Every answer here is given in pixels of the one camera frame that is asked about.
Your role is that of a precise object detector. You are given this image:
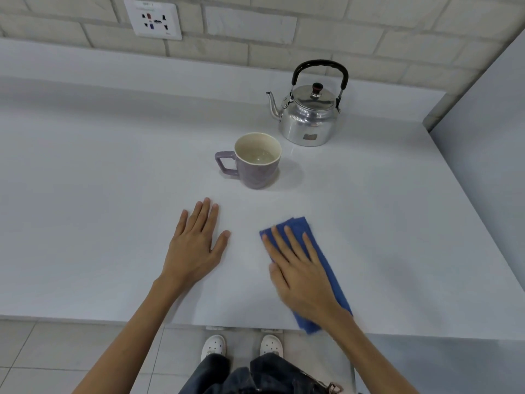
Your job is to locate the grey cabinet side panel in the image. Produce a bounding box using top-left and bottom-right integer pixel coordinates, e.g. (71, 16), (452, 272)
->
(422, 32), (525, 292)

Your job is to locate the person's white left shoe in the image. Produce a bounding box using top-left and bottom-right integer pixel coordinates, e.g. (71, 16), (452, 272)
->
(200, 335), (227, 362)

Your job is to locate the purple ceramic mug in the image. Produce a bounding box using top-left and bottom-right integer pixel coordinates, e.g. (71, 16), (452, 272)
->
(214, 132), (282, 190)

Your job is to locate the person's left forearm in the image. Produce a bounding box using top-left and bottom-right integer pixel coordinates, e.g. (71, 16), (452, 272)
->
(72, 278), (193, 394)

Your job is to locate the silver kettle lid dark knob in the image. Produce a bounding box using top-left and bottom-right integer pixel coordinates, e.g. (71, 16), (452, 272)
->
(293, 82), (337, 109)

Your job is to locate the silver metal kettle black handle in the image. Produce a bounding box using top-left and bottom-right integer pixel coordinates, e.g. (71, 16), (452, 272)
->
(266, 59), (349, 147)

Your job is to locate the blue cleaning cloth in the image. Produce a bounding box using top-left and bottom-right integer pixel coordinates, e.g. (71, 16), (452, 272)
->
(259, 216), (353, 335)

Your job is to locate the person's dark denim clothing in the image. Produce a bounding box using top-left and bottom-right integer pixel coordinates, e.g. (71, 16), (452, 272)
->
(178, 353), (346, 394)

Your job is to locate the person's right hand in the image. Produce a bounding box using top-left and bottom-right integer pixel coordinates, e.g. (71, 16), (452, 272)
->
(261, 225), (350, 321)

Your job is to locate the person's left hand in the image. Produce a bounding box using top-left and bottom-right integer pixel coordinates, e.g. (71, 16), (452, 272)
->
(158, 197), (231, 294)

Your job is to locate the person's right forearm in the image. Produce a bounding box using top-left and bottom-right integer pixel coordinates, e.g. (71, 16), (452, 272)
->
(325, 308), (420, 394)

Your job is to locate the person's white shoe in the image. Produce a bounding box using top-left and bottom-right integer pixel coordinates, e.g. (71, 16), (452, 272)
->
(200, 335), (227, 362)
(260, 335), (284, 360)

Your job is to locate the white wall power socket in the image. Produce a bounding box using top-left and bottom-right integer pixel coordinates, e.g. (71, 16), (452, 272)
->
(124, 0), (183, 40)

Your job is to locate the person's white right shoe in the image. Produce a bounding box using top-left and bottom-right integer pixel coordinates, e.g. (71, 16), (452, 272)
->
(260, 335), (284, 360)

